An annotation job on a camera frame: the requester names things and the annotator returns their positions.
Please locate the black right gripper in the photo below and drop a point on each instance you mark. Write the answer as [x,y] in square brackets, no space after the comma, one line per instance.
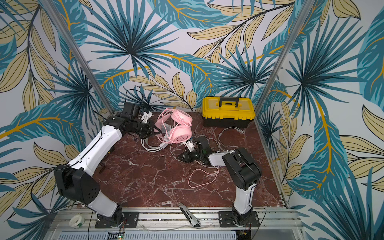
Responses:
[193,153]

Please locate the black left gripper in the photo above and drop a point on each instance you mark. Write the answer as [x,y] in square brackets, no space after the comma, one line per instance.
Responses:
[147,129]

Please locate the white grey headphones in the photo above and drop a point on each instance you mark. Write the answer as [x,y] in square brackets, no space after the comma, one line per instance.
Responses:
[164,142]

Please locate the pink headphones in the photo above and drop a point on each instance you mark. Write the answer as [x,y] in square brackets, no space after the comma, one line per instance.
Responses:
[181,131]

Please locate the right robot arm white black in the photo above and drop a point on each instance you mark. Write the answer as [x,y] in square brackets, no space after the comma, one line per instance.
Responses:
[244,171]

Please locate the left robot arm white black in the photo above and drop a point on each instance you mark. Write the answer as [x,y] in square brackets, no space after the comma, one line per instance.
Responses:
[75,179]

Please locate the yellow black toolbox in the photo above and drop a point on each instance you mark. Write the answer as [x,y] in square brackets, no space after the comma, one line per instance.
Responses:
[225,112]

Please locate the grey utility knife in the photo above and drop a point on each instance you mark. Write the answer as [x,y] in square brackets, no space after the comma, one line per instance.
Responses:
[189,216]

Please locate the white tape roll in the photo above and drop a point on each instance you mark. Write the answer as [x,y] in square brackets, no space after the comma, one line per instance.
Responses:
[76,221]

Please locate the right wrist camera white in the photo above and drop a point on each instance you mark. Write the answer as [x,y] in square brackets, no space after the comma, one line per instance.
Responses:
[190,145]

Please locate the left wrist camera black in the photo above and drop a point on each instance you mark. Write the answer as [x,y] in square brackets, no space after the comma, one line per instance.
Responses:
[133,112]

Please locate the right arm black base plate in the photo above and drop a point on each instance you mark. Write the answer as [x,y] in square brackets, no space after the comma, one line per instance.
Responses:
[232,219]

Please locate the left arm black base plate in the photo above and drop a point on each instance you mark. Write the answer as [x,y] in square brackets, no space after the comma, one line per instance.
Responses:
[127,220]

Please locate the aluminium front rail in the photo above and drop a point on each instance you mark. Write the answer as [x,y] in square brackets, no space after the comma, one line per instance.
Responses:
[171,224]

